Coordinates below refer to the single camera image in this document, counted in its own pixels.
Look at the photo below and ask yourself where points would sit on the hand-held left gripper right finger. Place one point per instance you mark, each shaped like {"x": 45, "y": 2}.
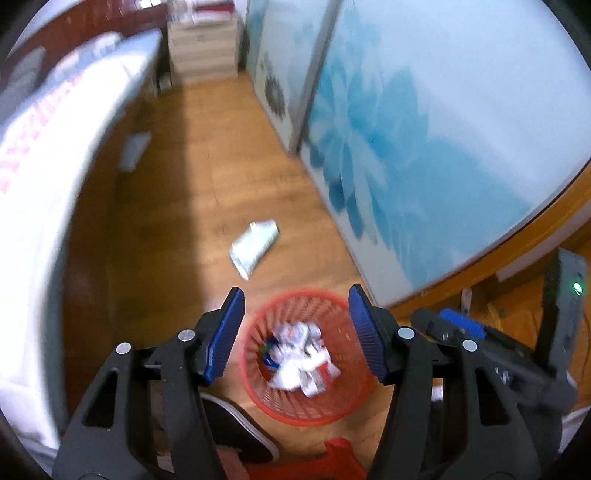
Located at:
{"x": 364, "y": 337}

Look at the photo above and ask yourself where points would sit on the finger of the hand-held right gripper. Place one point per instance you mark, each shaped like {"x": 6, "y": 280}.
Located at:
{"x": 461, "y": 321}
{"x": 427, "y": 323}

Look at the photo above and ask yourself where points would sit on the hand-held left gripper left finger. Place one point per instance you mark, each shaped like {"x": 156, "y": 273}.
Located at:
{"x": 226, "y": 337}

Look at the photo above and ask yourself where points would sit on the small blue wrapper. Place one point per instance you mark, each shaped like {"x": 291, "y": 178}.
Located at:
{"x": 270, "y": 355}

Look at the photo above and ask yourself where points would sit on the red and white snack wrapper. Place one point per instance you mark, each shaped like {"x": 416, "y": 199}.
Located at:
{"x": 321, "y": 371}

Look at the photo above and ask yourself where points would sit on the red plastic mesh basket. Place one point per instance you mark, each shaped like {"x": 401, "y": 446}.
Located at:
{"x": 295, "y": 415}

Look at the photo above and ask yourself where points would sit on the black shoe with white sole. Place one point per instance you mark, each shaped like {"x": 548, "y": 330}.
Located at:
{"x": 240, "y": 424}

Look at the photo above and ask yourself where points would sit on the white plastic packet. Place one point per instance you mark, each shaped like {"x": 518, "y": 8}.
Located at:
{"x": 254, "y": 251}

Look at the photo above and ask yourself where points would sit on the red plastic stool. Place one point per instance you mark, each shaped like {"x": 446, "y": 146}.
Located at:
{"x": 323, "y": 461}

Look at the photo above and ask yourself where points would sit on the wooden bed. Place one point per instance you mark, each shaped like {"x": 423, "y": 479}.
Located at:
{"x": 87, "y": 277}

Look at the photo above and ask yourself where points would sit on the floral sliding wardrobe door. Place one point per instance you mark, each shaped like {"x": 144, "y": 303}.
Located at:
{"x": 438, "y": 138}
{"x": 281, "y": 55}

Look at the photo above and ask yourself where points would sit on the cream bedspread with pink leaves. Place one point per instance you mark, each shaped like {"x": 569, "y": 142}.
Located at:
{"x": 37, "y": 207}

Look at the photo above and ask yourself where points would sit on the light wooden nightstand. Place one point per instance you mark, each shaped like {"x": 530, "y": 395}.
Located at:
{"x": 203, "y": 46}

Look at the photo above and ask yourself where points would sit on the white pillow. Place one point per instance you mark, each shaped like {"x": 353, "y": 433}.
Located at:
{"x": 87, "y": 55}

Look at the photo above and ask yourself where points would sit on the red box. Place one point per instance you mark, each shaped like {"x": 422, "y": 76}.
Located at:
{"x": 210, "y": 5}

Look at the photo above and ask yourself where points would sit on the dark red wooden headboard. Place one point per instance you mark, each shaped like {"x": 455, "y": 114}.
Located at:
{"x": 87, "y": 27}

